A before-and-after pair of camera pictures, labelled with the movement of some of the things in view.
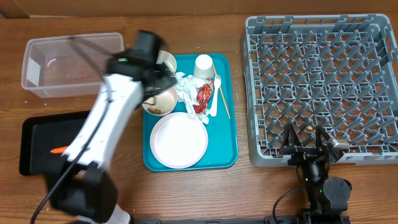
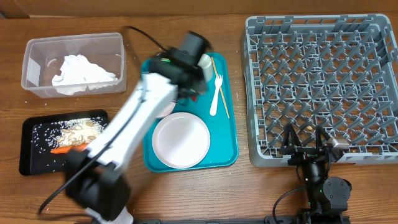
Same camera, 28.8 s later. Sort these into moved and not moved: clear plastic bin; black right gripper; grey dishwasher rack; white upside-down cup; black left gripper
Moved: black left gripper
Not moved: white upside-down cup; clear plastic bin; grey dishwasher rack; black right gripper
